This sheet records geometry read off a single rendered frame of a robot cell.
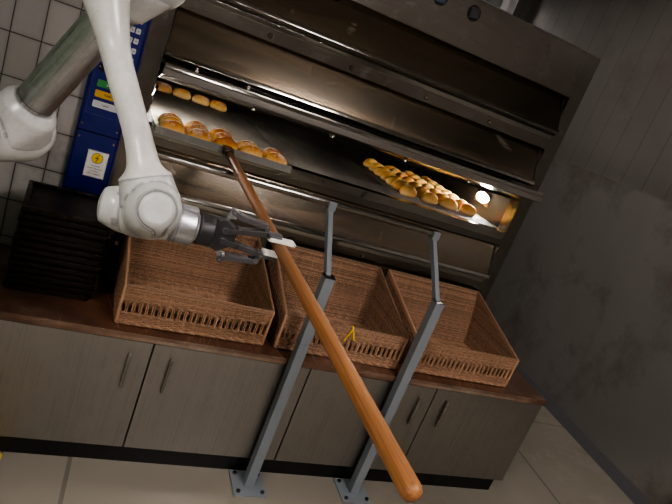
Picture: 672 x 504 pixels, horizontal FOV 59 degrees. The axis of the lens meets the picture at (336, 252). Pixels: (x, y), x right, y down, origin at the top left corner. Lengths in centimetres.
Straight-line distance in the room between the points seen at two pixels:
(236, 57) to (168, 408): 135
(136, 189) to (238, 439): 152
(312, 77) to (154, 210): 151
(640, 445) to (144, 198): 341
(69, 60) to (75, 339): 94
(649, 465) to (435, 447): 152
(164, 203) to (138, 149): 13
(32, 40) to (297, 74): 96
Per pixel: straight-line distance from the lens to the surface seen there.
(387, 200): 277
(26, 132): 180
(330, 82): 256
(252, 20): 245
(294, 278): 126
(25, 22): 245
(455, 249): 303
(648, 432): 401
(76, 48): 167
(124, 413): 235
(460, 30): 275
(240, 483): 258
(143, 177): 118
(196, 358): 224
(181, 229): 134
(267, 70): 248
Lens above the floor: 163
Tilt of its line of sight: 16 degrees down
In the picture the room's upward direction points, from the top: 21 degrees clockwise
